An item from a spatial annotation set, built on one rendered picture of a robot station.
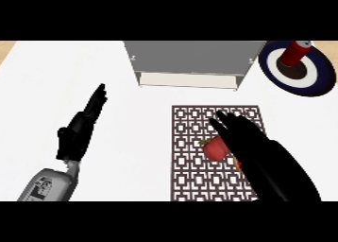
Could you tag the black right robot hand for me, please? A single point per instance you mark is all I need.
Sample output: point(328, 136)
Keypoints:
point(269, 164)

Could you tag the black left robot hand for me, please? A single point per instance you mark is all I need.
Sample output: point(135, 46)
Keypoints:
point(79, 130)

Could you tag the brown patterned placemat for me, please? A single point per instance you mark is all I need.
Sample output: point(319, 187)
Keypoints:
point(200, 176)

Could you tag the navy and white plate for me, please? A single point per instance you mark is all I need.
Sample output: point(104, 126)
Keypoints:
point(312, 77)

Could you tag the red bottle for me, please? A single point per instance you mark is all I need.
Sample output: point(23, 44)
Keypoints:
point(296, 53)

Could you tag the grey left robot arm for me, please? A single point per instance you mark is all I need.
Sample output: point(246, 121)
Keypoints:
point(48, 184)

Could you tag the grey tiered shelf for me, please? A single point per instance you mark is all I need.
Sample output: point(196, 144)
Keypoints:
point(191, 63)

